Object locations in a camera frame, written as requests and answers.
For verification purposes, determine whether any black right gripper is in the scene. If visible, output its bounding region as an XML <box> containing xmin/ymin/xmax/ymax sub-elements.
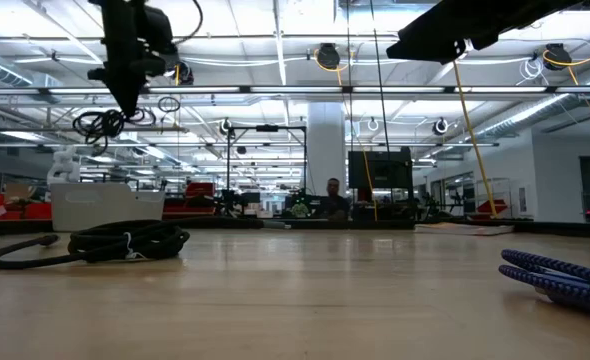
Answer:
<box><xmin>385</xmin><ymin>0</ymin><xmax>584</xmax><ymax>65</ymax></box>

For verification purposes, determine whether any thin black USB-C cable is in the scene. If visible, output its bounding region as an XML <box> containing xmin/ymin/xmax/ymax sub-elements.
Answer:
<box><xmin>72</xmin><ymin>106</ymin><xmax>157</xmax><ymax>157</ymax></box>

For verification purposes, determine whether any black cable with grey plugs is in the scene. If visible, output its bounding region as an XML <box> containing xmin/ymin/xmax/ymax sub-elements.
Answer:
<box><xmin>0</xmin><ymin>215</ymin><xmax>293</xmax><ymax>271</ymax></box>

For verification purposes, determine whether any long ceiling light bar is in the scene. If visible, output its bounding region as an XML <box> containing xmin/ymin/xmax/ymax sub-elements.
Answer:
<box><xmin>0</xmin><ymin>85</ymin><xmax>590</xmax><ymax>96</ymax></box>

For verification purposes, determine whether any white robot figure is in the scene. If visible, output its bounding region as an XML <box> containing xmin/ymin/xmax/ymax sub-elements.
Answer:
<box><xmin>46</xmin><ymin>145</ymin><xmax>82</xmax><ymax>187</ymax></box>

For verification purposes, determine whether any black cabinet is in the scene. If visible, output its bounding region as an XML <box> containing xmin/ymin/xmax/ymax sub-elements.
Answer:
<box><xmin>347</xmin><ymin>147</ymin><xmax>416</xmax><ymax>222</ymax></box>

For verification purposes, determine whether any white building column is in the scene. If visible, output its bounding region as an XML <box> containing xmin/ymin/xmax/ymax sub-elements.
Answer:
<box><xmin>305</xmin><ymin>102</ymin><xmax>348</xmax><ymax>221</ymax></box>

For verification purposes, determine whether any red bin shelving rack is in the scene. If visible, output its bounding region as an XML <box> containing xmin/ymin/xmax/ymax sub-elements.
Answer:
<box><xmin>162</xmin><ymin>181</ymin><xmax>217</xmax><ymax>220</ymax></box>

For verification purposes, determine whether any white plastic bin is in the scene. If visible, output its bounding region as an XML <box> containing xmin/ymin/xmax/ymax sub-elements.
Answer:
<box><xmin>50</xmin><ymin>182</ymin><xmax>167</xmax><ymax>233</ymax></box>

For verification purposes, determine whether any cardboard box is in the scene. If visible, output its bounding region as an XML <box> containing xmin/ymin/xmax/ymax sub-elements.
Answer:
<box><xmin>3</xmin><ymin>182</ymin><xmax>33</xmax><ymax>202</ymax></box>

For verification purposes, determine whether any person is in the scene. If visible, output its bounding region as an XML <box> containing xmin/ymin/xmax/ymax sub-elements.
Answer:
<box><xmin>318</xmin><ymin>177</ymin><xmax>352</xmax><ymax>222</ymax></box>

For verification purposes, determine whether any black desk equipment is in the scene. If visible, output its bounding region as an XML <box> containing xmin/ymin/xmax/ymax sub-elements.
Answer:
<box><xmin>215</xmin><ymin>188</ymin><xmax>262</xmax><ymax>219</ymax></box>

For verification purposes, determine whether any white flat board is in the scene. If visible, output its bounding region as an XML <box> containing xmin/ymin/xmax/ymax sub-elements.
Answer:
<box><xmin>413</xmin><ymin>222</ymin><xmax>516</xmax><ymax>237</ymax></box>

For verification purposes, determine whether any black machine with green light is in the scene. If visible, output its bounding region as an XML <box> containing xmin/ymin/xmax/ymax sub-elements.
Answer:
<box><xmin>283</xmin><ymin>192</ymin><xmax>326</xmax><ymax>220</ymax></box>

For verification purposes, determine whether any left arm's wrist camera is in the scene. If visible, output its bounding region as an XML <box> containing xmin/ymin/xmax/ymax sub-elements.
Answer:
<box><xmin>142</xmin><ymin>4</ymin><xmax>181</xmax><ymax>77</ymax></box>

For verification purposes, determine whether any black ceiling cord reel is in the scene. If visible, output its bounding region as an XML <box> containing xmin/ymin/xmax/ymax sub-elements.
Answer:
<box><xmin>174</xmin><ymin>59</ymin><xmax>195</xmax><ymax>86</ymax></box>

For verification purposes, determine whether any black hanging cable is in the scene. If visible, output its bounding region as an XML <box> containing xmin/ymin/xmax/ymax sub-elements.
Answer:
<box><xmin>371</xmin><ymin>27</ymin><xmax>392</xmax><ymax>151</ymax></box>

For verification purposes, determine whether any black camera cable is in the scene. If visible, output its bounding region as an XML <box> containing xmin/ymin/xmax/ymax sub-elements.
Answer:
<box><xmin>173</xmin><ymin>0</ymin><xmax>205</xmax><ymax>47</ymax></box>

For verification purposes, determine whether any black reel with yellow cord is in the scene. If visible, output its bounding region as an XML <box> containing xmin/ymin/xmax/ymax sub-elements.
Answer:
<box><xmin>541</xmin><ymin>39</ymin><xmax>590</xmax><ymax>130</ymax></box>
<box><xmin>312</xmin><ymin>42</ymin><xmax>379</xmax><ymax>222</ymax></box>

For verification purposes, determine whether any yellow hanging cord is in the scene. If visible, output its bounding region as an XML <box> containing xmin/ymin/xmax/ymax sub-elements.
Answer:
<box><xmin>452</xmin><ymin>59</ymin><xmax>500</xmax><ymax>220</ymax></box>

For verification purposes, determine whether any black gantry frame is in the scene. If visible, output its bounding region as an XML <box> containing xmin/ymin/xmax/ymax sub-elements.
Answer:
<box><xmin>225</xmin><ymin>124</ymin><xmax>309</xmax><ymax>204</ymax></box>

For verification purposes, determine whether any black aluminium rig frame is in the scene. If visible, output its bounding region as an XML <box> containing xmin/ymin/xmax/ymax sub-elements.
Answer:
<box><xmin>0</xmin><ymin>215</ymin><xmax>590</xmax><ymax>239</ymax></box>

